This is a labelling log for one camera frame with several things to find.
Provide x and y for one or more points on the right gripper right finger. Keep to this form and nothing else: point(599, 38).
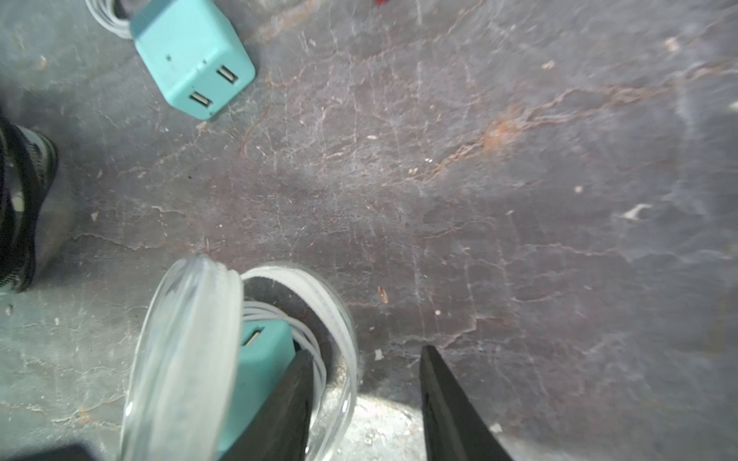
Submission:
point(453, 429)

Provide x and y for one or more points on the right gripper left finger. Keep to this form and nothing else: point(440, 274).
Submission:
point(280, 430)

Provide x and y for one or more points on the teal charger cube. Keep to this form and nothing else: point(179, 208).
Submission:
point(266, 350)
point(193, 53)

